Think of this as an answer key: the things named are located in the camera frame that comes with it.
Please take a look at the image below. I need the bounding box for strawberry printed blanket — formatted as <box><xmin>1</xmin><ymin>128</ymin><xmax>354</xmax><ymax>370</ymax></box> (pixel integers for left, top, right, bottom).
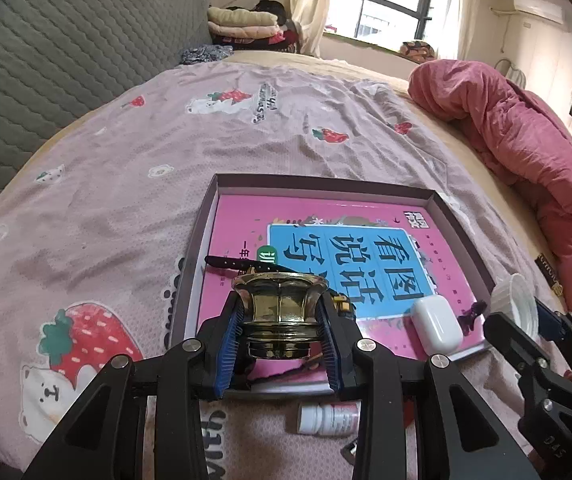
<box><xmin>0</xmin><ymin>65</ymin><xmax>566</xmax><ymax>480</ymax></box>

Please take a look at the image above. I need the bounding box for stack of folded clothes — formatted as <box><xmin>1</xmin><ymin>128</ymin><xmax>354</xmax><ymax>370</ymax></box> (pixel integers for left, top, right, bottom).
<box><xmin>208</xmin><ymin>0</ymin><xmax>299</xmax><ymax>53</ymax></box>

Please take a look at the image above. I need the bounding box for white air conditioner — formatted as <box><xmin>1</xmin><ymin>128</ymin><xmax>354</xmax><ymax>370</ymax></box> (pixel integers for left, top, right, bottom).
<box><xmin>513</xmin><ymin>0</ymin><xmax>564</xmax><ymax>23</ymax></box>

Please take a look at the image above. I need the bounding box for gold metal bottle cap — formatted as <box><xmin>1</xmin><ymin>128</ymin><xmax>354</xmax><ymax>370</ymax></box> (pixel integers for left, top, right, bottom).
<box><xmin>231</xmin><ymin>271</ymin><xmax>331</xmax><ymax>361</ymax></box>

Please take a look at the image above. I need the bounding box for patterned bag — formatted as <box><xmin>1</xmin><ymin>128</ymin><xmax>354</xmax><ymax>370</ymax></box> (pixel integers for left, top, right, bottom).
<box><xmin>398</xmin><ymin>40</ymin><xmax>439</xmax><ymax>61</ymax></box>

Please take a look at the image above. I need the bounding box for pink quilt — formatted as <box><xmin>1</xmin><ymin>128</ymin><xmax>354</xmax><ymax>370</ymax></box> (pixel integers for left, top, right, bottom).
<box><xmin>408</xmin><ymin>59</ymin><xmax>572</xmax><ymax>313</ymax></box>

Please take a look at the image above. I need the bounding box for dark framed window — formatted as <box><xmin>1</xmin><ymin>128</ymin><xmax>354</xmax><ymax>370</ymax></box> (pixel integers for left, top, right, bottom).
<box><xmin>323</xmin><ymin>0</ymin><xmax>446</xmax><ymax>53</ymax></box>

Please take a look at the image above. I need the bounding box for pink and blue book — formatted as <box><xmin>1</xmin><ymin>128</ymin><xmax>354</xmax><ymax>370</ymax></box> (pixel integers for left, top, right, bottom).
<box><xmin>198</xmin><ymin>194</ymin><xmax>491</xmax><ymax>393</ymax></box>

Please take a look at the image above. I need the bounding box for white plastic jar lid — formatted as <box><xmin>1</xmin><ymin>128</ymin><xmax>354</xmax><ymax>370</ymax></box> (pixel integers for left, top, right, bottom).
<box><xmin>490</xmin><ymin>273</ymin><xmax>539</xmax><ymax>338</ymax></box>

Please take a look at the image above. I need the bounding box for grey quilted headboard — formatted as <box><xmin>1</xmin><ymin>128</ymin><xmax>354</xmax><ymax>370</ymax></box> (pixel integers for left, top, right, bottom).
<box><xmin>0</xmin><ymin>0</ymin><xmax>211</xmax><ymax>233</ymax></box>

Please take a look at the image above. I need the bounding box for cream curtain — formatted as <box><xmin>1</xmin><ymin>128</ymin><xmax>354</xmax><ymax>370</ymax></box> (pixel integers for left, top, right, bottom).
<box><xmin>291</xmin><ymin>0</ymin><xmax>337</xmax><ymax>56</ymax></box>
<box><xmin>436</xmin><ymin>0</ymin><xmax>491</xmax><ymax>61</ymax></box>

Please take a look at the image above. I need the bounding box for beige bed sheet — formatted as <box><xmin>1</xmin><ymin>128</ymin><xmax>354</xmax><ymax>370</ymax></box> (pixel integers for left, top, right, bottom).
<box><xmin>221</xmin><ymin>50</ymin><xmax>572</xmax><ymax>321</ymax></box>

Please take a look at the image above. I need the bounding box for white earbuds case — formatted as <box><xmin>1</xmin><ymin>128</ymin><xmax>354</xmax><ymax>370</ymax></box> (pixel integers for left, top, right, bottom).
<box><xmin>411</xmin><ymin>296</ymin><xmax>464</xmax><ymax>350</ymax></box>

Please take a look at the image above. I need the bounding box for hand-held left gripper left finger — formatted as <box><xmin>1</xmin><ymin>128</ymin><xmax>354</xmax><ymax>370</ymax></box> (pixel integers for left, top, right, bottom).
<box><xmin>23</xmin><ymin>292</ymin><xmax>247</xmax><ymax>480</ymax></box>

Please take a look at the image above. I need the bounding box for white pill bottle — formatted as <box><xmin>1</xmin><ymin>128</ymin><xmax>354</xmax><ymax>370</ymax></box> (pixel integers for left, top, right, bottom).
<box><xmin>298</xmin><ymin>402</ymin><xmax>361</xmax><ymax>436</ymax></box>

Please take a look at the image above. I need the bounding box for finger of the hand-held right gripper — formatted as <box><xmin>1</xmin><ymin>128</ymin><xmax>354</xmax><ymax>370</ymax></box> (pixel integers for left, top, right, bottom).
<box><xmin>533</xmin><ymin>299</ymin><xmax>572</xmax><ymax>346</ymax></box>
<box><xmin>483</xmin><ymin>311</ymin><xmax>541</xmax><ymax>376</ymax></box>

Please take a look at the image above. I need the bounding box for dark hair clip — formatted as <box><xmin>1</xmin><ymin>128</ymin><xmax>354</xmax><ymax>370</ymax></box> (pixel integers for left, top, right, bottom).
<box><xmin>458</xmin><ymin>300</ymin><xmax>486</xmax><ymax>333</ymax></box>

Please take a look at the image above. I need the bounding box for black and yellow wristwatch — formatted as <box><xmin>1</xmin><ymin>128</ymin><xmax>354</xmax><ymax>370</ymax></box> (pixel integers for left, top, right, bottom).
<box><xmin>205</xmin><ymin>255</ymin><xmax>357</xmax><ymax>386</ymax></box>

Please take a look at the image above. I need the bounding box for dark patterned cloth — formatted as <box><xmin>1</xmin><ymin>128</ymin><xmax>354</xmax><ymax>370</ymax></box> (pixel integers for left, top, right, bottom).
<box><xmin>181</xmin><ymin>44</ymin><xmax>235</xmax><ymax>66</ymax></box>

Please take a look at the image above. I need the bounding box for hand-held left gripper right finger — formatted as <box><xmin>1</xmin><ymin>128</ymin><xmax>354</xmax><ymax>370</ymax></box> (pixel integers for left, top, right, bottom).
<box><xmin>314</xmin><ymin>295</ymin><xmax>541</xmax><ymax>480</ymax></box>

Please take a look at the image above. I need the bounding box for dark box with gold label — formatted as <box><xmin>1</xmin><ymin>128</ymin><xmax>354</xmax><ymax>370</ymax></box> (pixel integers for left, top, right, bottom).
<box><xmin>534</xmin><ymin>252</ymin><xmax>566</xmax><ymax>296</ymax></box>

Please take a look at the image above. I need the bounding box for shallow grey cardboard box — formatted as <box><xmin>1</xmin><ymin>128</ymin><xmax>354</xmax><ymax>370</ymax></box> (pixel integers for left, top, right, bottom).
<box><xmin>168</xmin><ymin>174</ymin><xmax>496</xmax><ymax>401</ymax></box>

